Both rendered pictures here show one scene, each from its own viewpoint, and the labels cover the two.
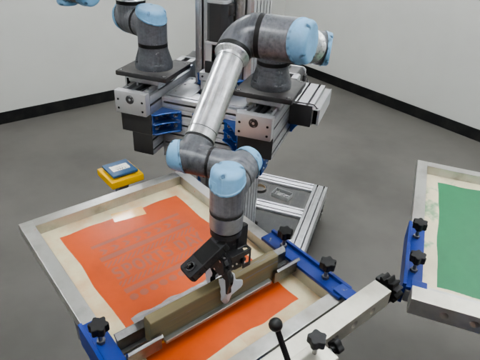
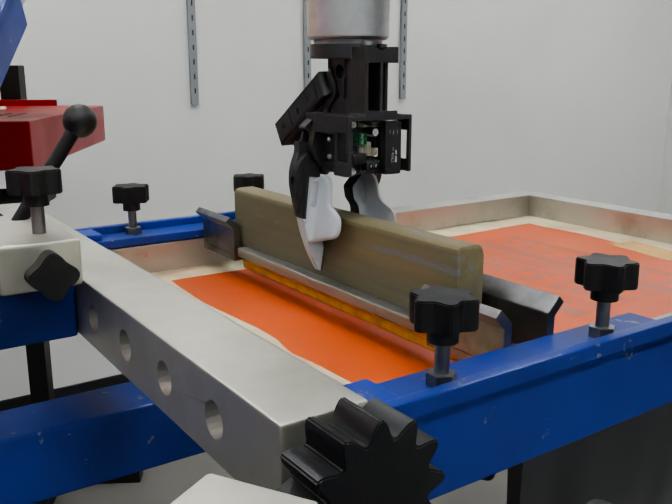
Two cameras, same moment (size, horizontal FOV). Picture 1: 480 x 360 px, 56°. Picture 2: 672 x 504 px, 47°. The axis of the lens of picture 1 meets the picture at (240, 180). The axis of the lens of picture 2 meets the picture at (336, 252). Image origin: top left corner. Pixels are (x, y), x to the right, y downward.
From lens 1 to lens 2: 1.29 m
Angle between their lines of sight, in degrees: 88
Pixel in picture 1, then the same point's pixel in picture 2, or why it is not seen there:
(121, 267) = not seen: hidden behind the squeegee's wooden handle
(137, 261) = (487, 260)
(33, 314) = not seen: outside the picture
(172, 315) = (256, 202)
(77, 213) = (592, 209)
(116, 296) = not seen: hidden behind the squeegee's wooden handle
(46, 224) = (543, 202)
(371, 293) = (272, 378)
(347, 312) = (191, 328)
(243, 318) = (312, 333)
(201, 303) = (292, 225)
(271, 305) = (359, 365)
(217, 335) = (267, 312)
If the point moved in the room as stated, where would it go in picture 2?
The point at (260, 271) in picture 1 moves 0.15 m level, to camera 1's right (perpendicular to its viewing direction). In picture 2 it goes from (405, 262) to (400, 317)
